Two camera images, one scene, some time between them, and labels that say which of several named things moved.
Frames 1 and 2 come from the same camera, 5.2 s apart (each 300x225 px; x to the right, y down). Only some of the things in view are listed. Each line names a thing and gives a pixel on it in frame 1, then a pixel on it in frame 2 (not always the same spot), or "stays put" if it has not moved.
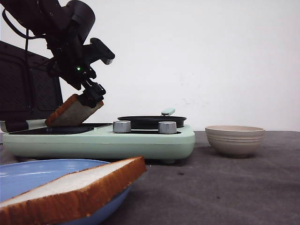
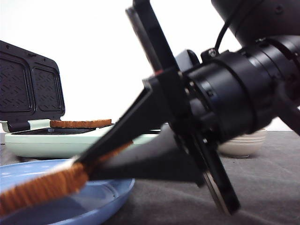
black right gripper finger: (86, 99) → (161, 159)
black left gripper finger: (94, 91) → (147, 116)
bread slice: (55, 203) → (62, 180)
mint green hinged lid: (30, 87) stays put
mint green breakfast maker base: (96, 141) stays put
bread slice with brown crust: (71, 111) → (78, 123)
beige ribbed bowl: (234, 141) stays put
